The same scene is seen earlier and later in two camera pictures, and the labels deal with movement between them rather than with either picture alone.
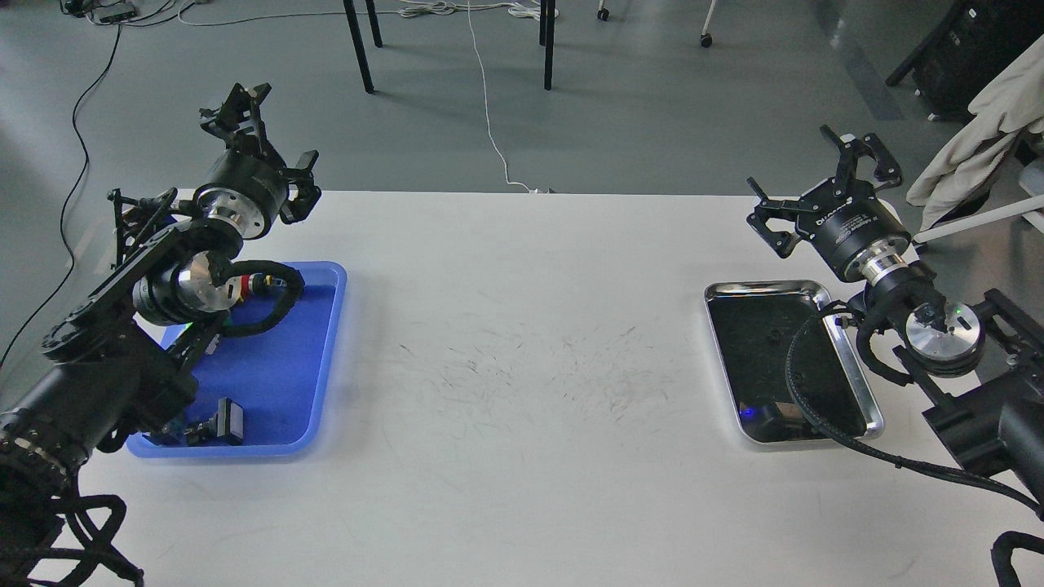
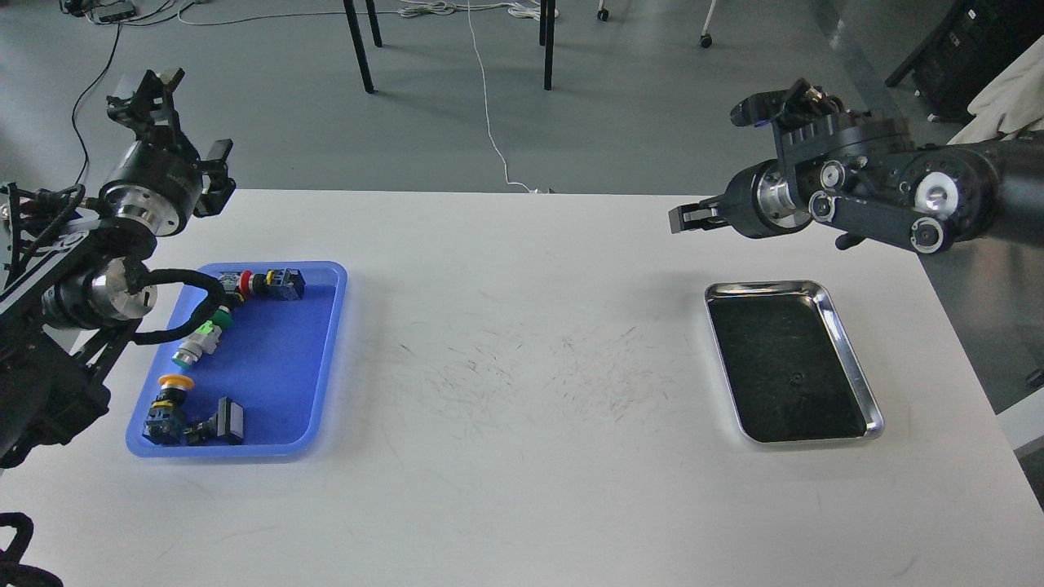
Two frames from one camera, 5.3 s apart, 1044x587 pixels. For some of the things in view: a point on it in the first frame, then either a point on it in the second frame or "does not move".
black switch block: (225, 428) does not move
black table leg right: (546, 37) does not move
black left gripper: (249, 190) -> (161, 187)
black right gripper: (854, 231) -> (763, 200)
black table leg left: (354, 27) does not move
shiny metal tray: (753, 324) does not move
